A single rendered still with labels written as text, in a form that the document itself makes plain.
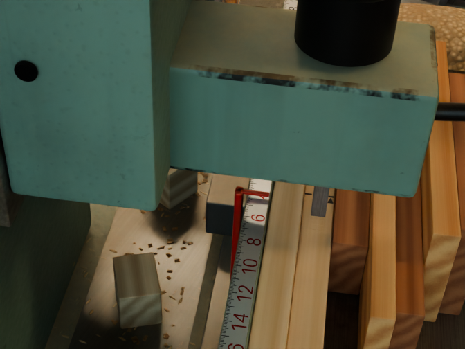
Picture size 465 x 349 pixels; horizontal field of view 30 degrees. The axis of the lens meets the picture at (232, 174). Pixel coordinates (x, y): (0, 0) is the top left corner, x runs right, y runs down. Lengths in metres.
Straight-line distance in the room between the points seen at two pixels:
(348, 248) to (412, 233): 0.04
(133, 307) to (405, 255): 0.22
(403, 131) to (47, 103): 0.18
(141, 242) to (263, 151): 0.28
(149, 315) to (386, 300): 0.23
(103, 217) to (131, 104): 0.34
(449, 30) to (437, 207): 0.29
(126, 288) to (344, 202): 0.18
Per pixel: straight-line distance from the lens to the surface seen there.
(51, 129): 0.44
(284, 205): 0.54
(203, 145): 0.47
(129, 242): 0.72
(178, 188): 0.74
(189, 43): 0.46
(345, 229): 0.53
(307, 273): 0.51
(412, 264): 0.52
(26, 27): 0.40
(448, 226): 0.51
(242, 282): 0.48
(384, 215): 0.53
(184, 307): 0.67
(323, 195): 0.52
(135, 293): 0.64
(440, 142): 0.56
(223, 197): 0.69
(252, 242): 0.50
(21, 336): 0.59
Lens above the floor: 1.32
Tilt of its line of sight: 42 degrees down
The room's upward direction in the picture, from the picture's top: 3 degrees clockwise
